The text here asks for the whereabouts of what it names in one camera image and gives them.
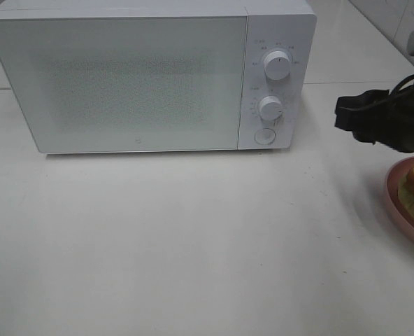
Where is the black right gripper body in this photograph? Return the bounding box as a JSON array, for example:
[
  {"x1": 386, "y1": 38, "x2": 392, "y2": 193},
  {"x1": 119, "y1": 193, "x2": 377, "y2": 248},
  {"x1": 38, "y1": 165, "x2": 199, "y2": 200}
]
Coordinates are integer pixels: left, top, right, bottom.
[{"x1": 334, "y1": 76, "x2": 414, "y2": 153}]

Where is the pink round plate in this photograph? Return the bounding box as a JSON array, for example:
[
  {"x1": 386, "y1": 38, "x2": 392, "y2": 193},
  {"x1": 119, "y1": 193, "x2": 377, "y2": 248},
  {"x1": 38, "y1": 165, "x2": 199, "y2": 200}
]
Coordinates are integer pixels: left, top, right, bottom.
[{"x1": 383, "y1": 157, "x2": 414, "y2": 243}]

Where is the round microwave door button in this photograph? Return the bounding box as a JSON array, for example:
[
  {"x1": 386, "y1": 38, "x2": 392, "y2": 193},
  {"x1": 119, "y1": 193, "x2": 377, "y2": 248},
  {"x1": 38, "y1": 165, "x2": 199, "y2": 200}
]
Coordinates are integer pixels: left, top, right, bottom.
[{"x1": 254, "y1": 128, "x2": 276, "y2": 146}]

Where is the white microwave door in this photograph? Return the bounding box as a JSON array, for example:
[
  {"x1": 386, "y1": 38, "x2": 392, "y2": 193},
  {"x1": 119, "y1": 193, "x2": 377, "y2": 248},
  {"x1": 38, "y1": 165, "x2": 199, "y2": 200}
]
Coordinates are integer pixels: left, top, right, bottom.
[{"x1": 0, "y1": 17, "x2": 247, "y2": 154}]

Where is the lower white microwave knob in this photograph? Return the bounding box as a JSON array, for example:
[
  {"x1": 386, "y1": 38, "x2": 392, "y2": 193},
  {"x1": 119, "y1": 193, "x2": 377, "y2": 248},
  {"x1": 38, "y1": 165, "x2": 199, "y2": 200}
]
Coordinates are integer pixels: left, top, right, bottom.
[{"x1": 257, "y1": 96, "x2": 283, "y2": 121}]

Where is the white microwave knob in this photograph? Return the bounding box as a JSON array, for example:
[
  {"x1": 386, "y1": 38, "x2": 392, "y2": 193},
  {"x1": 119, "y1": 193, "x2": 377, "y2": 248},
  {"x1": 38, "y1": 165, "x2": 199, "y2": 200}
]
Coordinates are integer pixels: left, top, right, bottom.
[
  {"x1": 257, "y1": 96, "x2": 283, "y2": 121},
  {"x1": 263, "y1": 50, "x2": 291, "y2": 81}
]

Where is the upper white microwave knob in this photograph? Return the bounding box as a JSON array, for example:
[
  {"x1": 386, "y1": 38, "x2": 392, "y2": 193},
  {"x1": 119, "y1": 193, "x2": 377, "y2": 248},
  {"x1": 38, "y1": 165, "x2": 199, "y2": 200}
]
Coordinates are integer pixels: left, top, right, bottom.
[{"x1": 263, "y1": 50, "x2": 291, "y2": 81}]

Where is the white microwave oven body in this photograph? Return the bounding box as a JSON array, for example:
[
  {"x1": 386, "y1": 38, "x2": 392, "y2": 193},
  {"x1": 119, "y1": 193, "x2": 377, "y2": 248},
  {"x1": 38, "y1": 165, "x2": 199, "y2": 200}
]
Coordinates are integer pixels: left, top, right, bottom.
[{"x1": 0, "y1": 1, "x2": 317, "y2": 153}]

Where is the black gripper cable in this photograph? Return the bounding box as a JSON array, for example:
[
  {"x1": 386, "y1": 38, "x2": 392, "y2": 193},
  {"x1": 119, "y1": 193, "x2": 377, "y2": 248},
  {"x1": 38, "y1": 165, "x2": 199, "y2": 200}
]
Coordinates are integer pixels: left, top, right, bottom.
[{"x1": 346, "y1": 72, "x2": 414, "y2": 113}]

